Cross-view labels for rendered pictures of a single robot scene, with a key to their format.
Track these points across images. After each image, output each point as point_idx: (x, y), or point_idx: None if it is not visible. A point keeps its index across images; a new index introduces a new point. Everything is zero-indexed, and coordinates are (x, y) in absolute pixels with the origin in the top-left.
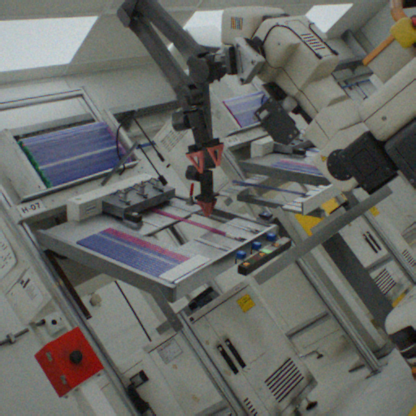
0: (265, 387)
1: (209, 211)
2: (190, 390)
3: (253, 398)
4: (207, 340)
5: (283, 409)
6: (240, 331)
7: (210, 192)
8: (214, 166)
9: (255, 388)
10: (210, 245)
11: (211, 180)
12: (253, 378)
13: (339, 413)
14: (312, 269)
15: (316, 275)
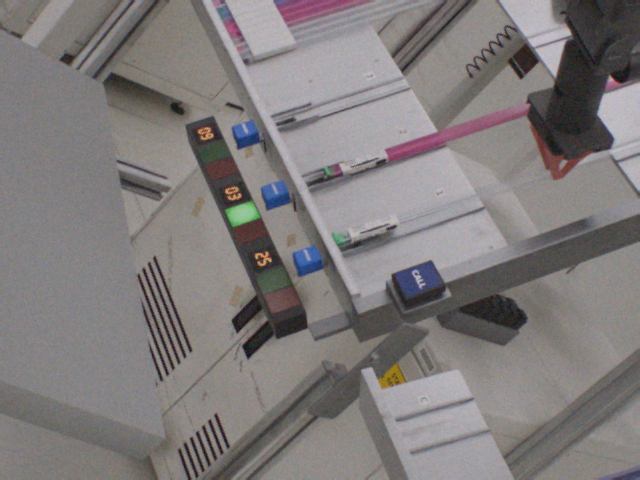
0: (207, 413)
1: (542, 156)
2: (211, 193)
3: (189, 370)
4: (295, 241)
5: (167, 461)
6: (318, 354)
7: (549, 106)
8: (596, 65)
9: (205, 379)
10: (341, 96)
11: (559, 79)
12: (224, 376)
13: (4, 472)
14: (250, 460)
15: (233, 473)
